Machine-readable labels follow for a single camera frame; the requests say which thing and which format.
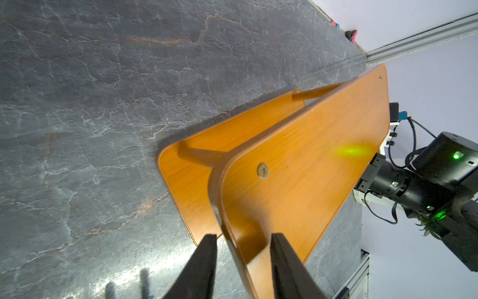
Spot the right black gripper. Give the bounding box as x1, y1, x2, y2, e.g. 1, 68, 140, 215
354, 153, 415, 209

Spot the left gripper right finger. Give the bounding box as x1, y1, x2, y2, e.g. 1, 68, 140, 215
270, 233, 326, 299

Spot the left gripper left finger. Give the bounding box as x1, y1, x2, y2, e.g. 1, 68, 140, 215
163, 234, 217, 299

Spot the orange two-tier wooden shelf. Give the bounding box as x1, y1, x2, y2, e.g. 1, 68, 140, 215
157, 65, 390, 299

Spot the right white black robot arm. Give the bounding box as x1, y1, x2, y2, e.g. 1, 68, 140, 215
353, 132, 478, 272

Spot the small pink object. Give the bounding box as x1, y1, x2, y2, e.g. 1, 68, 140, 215
345, 30, 358, 43

